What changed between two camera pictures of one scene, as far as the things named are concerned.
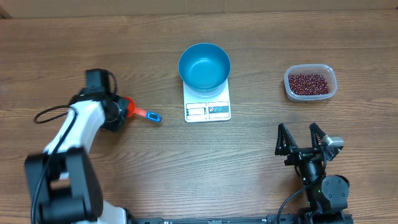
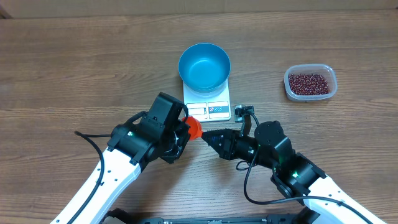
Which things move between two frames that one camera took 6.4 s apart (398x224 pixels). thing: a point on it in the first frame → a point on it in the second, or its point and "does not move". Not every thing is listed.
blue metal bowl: [204, 67] does not move
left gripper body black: [118, 116] → [176, 142]
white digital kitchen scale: [216, 108] does not move
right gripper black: [297, 154] → [227, 136]
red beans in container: [308, 84] does not move
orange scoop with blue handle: [132, 109] → [194, 130]
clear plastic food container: [310, 82] does not move
